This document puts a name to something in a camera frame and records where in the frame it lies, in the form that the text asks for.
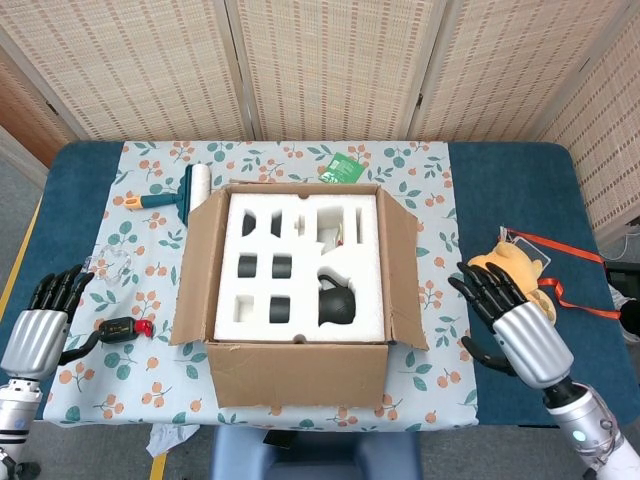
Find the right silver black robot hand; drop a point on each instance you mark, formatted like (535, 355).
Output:
(535, 345)

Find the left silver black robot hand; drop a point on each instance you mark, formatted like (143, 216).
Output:
(32, 340)

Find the red cardboard box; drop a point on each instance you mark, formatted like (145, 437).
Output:
(300, 375)

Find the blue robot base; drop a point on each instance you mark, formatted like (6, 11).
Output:
(315, 455)

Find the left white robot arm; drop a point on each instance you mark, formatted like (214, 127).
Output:
(15, 415)

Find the black device with red cap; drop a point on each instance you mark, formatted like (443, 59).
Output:
(117, 330)

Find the yellow plush toy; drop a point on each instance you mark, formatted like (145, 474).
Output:
(520, 260)

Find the clear card holder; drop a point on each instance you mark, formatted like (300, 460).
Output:
(535, 250)

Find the floral fruit print tablecloth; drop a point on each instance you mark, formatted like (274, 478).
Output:
(125, 380)

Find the clear glass dish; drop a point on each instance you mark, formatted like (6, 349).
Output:
(122, 267)

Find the crumpled white paper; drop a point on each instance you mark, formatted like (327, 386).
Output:
(167, 440)

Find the black teapot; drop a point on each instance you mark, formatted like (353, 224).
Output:
(337, 305)

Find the black cylindrical cup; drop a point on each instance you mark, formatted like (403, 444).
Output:
(282, 266)
(247, 266)
(280, 309)

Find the white foam insert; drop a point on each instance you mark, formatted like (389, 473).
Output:
(300, 270)

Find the green packet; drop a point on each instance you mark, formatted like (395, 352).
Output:
(342, 167)

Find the woven folding screen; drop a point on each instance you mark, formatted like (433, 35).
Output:
(330, 65)

